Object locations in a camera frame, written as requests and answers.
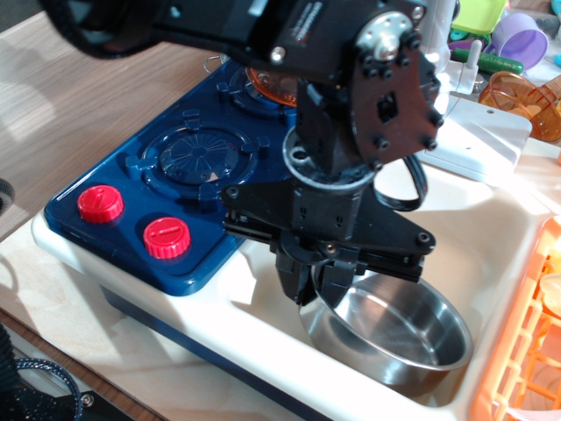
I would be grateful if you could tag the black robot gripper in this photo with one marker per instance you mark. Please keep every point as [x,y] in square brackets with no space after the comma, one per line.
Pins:
[307,228]

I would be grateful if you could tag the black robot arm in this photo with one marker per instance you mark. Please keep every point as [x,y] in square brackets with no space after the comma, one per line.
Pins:
[365,104]

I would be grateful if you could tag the steel pot behind stove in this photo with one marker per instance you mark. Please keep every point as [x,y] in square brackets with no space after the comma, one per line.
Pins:
[214,62]

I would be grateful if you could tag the red left stove knob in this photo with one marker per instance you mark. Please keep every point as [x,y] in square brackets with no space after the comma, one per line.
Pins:
[100,204]

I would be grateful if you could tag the orange transparent cup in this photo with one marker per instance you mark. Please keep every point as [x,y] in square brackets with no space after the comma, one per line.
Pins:
[538,104]

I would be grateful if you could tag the red right stove knob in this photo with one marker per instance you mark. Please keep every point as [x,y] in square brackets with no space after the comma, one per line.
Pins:
[166,238]

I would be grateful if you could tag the blue toy stove top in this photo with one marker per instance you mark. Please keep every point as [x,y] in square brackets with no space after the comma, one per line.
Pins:
[222,132]

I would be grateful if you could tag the orange dish rack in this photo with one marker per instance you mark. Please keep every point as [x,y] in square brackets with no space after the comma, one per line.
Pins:
[523,373]

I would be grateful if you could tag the cream toy sink unit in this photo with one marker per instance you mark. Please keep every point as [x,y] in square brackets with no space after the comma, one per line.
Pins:
[241,321]

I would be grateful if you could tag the stainless steel pan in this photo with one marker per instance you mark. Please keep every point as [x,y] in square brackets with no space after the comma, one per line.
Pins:
[404,335]

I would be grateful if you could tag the white grey toy faucet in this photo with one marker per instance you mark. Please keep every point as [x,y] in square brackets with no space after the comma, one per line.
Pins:
[477,142]

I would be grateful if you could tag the red stove knob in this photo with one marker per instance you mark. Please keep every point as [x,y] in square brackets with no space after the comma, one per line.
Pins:
[166,238]
[100,204]

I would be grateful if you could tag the orange transparent pot lid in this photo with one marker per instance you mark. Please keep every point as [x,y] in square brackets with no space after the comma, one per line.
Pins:
[277,88]

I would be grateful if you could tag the lime green plastic tray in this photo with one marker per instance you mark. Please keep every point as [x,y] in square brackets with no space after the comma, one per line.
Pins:
[479,16]

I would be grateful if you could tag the purple plastic cup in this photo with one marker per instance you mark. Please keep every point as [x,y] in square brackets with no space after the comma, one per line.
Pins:
[517,37]

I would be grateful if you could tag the green toy cucumber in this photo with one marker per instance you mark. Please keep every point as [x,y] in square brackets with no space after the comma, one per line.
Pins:
[488,63]

